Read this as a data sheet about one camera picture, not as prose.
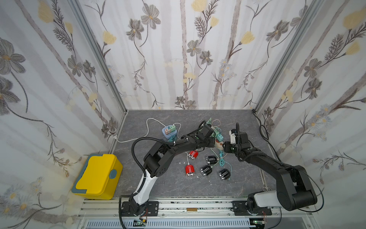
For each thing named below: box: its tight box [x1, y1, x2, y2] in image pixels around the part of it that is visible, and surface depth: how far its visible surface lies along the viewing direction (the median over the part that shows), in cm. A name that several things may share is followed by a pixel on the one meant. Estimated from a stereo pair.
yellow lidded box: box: [71, 153, 123, 200], surface depth 73 cm
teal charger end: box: [216, 133, 224, 143], surface depth 97 cm
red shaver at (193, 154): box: [188, 149, 199, 160], surface depth 94 cm
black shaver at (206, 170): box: [200, 165, 213, 176], surface depth 87 cm
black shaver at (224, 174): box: [218, 168, 231, 180], surface depth 86 cm
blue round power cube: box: [162, 124, 178, 139], surface depth 103 cm
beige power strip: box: [214, 137, 224, 151], surface depth 100 cm
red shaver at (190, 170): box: [185, 164, 195, 177], surface depth 87 cm
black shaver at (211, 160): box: [205, 155, 218, 166], surface depth 92 cm
